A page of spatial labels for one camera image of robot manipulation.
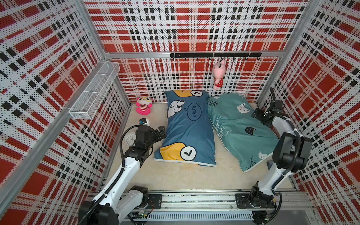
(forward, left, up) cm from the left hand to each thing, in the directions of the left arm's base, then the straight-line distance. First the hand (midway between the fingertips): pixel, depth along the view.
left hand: (160, 130), depth 82 cm
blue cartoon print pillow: (-2, -17, -5) cm, 17 cm away
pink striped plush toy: (+33, +20, -13) cm, 41 cm away
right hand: (+14, -65, -5) cm, 67 cm away
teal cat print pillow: (0, -57, -12) cm, 59 cm away
